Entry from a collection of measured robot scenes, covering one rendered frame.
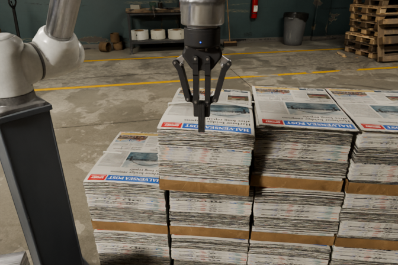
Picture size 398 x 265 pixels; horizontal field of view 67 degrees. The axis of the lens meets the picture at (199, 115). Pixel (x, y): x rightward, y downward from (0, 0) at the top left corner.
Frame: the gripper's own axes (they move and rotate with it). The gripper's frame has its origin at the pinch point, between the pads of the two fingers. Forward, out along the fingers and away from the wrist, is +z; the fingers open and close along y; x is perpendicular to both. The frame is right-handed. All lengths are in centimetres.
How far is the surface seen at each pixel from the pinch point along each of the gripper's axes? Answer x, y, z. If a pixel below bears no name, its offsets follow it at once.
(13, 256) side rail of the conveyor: 13, 48, 36
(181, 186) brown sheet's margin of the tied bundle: -13.3, 7.6, 30.6
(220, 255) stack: -17, -6, 64
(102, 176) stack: -20, 36, 34
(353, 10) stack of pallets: -641, -267, 27
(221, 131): -13.2, -4.5, 10.3
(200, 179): -13.4, 1.6, 27.7
